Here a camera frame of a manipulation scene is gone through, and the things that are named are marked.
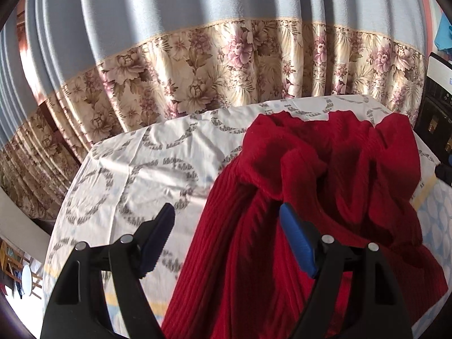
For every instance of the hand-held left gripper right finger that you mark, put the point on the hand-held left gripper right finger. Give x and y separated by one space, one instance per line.
296 240

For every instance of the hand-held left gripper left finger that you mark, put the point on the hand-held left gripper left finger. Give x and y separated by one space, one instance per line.
159 233

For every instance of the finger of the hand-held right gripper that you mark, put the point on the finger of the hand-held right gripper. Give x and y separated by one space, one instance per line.
444 176

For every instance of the red knitted sweater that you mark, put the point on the red knitted sweater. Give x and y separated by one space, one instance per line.
282 169

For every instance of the black and white appliance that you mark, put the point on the black and white appliance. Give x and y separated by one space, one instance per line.
434 113

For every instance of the white circle-patterned bed sheet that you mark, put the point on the white circle-patterned bed sheet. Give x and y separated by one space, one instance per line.
148 169

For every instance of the round white stool seat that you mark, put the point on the round white stool seat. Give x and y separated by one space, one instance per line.
27 280

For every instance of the blue cloth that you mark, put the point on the blue cloth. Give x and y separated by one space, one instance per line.
444 35

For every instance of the wooden chair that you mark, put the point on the wooden chair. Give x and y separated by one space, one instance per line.
10 261

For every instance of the blue curtain with floral border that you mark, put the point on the blue curtain with floral border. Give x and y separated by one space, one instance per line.
21 141
212 7

